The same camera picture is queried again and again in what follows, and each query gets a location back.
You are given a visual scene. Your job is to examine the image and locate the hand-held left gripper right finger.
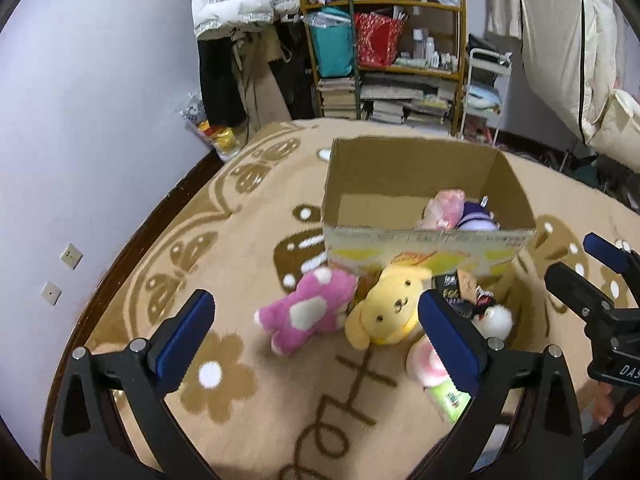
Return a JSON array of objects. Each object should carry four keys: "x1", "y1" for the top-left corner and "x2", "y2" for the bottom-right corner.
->
[{"x1": 410, "y1": 289, "x2": 586, "y2": 480}]

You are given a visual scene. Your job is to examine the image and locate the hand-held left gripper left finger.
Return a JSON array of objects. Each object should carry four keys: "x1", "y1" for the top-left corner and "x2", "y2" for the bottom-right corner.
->
[{"x1": 50, "y1": 289, "x2": 221, "y2": 480}]

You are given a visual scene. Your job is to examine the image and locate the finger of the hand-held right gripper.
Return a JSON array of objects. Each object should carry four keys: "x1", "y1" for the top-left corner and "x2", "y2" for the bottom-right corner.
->
[
  {"x1": 545, "y1": 262, "x2": 617, "y2": 322},
  {"x1": 583, "y1": 232, "x2": 640, "y2": 282}
]

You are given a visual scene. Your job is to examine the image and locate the pink white round plush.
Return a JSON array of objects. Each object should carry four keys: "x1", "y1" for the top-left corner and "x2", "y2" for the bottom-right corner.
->
[{"x1": 406, "y1": 336, "x2": 452, "y2": 390}]

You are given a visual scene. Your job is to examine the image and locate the white black plush toy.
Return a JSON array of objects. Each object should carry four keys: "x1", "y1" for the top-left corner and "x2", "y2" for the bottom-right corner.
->
[{"x1": 470, "y1": 287, "x2": 515, "y2": 342}]

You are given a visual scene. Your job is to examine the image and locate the yellow plush dog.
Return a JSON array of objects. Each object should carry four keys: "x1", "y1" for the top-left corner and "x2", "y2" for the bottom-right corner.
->
[{"x1": 344, "y1": 260, "x2": 434, "y2": 351}]

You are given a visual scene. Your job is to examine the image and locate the pink plush bear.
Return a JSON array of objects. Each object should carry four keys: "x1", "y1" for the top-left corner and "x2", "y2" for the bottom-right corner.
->
[{"x1": 254, "y1": 266, "x2": 360, "y2": 357}]

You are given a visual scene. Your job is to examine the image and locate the cardboard box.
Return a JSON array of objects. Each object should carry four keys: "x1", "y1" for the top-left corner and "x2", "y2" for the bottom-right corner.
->
[{"x1": 320, "y1": 136, "x2": 538, "y2": 282}]

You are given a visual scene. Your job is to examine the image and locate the person's right hand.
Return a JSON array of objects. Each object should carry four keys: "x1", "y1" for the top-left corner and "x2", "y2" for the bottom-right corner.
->
[{"x1": 592, "y1": 382, "x2": 620, "y2": 424}]

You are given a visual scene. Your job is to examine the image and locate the dark snack packet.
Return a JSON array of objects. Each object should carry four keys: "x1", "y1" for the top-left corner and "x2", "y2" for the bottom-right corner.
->
[{"x1": 432, "y1": 269, "x2": 482, "y2": 319}]

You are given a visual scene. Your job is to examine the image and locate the green white pouch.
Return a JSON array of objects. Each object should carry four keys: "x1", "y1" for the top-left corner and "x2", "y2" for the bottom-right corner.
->
[{"x1": 430, "y1": 379, "x2": 473, "y2": 424}]

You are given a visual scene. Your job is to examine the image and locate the purple plush toy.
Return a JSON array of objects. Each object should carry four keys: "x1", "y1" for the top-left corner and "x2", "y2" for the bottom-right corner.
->
[{"x1": 457, "y1": 199, "x2": 501, "y2": 232}]

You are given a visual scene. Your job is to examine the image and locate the cream pillow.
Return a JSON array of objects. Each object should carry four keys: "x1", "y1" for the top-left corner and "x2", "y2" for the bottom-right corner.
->
[{"x1": 590, "y1": 88, "x2": 640, "y2": 172}]

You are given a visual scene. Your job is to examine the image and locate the light pink plush toy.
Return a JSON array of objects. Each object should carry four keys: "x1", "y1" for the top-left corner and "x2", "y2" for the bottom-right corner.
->
[{"x1": 416, "y1": 189, "x2": 467, "y2": 231}]

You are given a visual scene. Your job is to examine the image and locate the white trolley cart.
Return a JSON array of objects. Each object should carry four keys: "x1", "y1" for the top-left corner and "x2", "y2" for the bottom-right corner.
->
[{"x1": 456, "y1": 47, "x2": 514, "y2": 144}]

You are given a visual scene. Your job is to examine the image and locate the clear plastic bag of toys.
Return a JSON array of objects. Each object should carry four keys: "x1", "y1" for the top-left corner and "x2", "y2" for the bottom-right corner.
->
[{"x1": 179, "y1": 92, "x2": 247, "y2": 162}]

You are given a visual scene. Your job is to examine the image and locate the white hanging duvet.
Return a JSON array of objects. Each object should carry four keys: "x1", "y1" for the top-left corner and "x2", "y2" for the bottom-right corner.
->
[{"x1": 517, "y1": 0, "x2": 640, "y2": 147}]

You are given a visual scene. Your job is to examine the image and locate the wide stack of books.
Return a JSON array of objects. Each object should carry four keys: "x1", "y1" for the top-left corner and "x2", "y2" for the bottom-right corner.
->
[{"x1": 359, "y1": 72, "x2": 457, "y2": 130}]

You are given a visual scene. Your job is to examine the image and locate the black hanging trousers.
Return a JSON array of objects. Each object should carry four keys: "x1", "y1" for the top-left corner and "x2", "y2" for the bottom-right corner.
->
[{"x1": 197, "y1": 37, "x2": 249, "y2": 129}]

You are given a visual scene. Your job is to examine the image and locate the wooden bookshelf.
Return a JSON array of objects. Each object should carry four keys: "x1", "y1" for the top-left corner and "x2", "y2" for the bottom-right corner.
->
[{"x1": 292, "y1": 0, "x2": 469, "y2": 137}]

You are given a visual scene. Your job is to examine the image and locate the row of white bottles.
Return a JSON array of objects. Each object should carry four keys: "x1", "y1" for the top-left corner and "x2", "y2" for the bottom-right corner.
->
[{"x1": 397, "y1": 27, "x2": 459, "y2": 72}]

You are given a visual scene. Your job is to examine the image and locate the narrow stack of books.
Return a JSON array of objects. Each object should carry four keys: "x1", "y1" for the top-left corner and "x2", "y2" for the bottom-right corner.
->
[{"x1": 316, "y1": 77, "x2": 359, "y2": 121}]

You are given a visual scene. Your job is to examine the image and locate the beige hanging garment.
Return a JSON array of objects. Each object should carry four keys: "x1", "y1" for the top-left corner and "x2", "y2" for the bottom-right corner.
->
[{"x1": 231, "y1": 25, "x2": 292, "y2": 132}]

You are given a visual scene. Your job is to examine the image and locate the black hanging garment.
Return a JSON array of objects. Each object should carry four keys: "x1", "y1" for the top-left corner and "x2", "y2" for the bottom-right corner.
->
[{"x1": 272, "y1": 21, "x2": 317, "y2": 121}]

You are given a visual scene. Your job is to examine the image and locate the red patterned bag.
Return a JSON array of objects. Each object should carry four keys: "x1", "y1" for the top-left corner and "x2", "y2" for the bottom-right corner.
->
[{"x1": 353, "y1": 10, "x2": 407, "y2": 69}]

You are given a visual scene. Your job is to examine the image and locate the teal bag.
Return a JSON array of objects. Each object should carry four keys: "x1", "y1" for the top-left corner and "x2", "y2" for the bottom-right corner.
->
[{"x1": 306, "y1": 7, "x2": 356, "y2": 79}]

